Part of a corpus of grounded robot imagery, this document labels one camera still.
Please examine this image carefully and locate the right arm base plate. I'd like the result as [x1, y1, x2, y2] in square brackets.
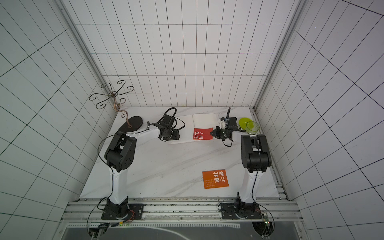
[218, 203, 263, 220]

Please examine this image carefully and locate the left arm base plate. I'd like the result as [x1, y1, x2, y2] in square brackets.
[101, 204, 145, 221]

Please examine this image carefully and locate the aluminium rail frame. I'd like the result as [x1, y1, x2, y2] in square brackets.
[54, 198, 309, 240]

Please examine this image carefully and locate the red card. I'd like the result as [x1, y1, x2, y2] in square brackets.
[193, 128, 213, 141]

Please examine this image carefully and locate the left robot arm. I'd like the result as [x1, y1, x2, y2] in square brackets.
[104, 115, 186, 209]

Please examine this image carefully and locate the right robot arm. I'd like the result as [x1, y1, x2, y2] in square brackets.
[210, 116, 272, 213]

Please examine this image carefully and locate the clear green cup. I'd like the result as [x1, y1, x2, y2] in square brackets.
[246, 121, 260, 135]

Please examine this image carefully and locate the orange card lower right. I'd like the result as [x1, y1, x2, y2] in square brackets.
[202, 170, 229, 189]

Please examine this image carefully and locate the metal jewelry stand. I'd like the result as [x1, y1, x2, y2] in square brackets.
[89, 80, 144, 133]

